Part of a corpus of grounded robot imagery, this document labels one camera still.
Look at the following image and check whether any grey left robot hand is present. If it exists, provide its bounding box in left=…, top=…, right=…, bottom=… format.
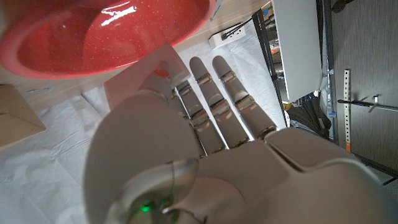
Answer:
left=83, top=55, right=398, bottom=224

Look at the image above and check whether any brown cardboard box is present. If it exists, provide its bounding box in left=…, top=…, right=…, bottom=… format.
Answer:
left=0, top=83, right=47, bottom=151

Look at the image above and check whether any red bowl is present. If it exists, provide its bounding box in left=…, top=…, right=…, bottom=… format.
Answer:
left=0, top=0, right=218, bottom=80

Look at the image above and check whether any white power strip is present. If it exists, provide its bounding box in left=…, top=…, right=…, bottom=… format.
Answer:
left=208, top=23, right=247, bottom=50

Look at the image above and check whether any perforated metal strip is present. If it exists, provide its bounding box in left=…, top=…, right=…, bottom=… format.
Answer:
left=343, top=69, right=353, bottom=153

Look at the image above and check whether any black power strip cord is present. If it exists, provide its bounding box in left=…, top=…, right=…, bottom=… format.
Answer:
left=221, top=17, right=256, bottom=40

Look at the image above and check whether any white cabinet panel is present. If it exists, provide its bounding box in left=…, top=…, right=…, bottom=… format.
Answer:
left=272, top=0, right=323, bottom=103

